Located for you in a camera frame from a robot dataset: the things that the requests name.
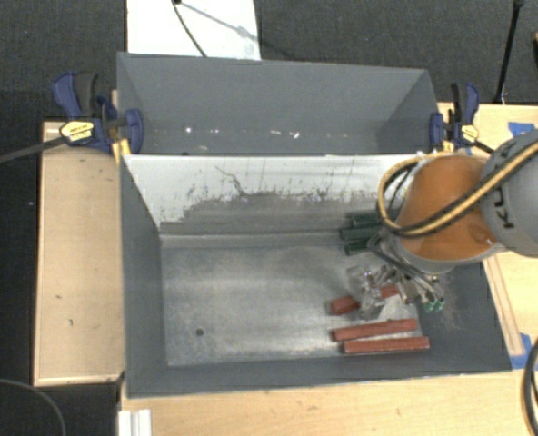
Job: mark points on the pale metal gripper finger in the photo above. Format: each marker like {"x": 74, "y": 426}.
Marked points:
{"x": 371, "y": 306}
{"x": 363, "y": 278}

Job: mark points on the red-brown flat block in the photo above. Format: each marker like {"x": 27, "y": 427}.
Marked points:
{"x": 343, "y": 305}
{"x": 387, "y": 345}
{"x": 373, "y": 329}

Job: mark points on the dark green flat block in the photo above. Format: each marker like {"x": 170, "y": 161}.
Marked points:
{"x": 357, "y": 232}
{"x": 364, "y": 218}
{"x": 357, "y": 246}

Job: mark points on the grey metal bin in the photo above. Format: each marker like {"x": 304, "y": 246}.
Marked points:
{"x": 260, "y": 289}

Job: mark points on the pale wood flat board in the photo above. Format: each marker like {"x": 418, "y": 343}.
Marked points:
{"x": 78, "y": 266}

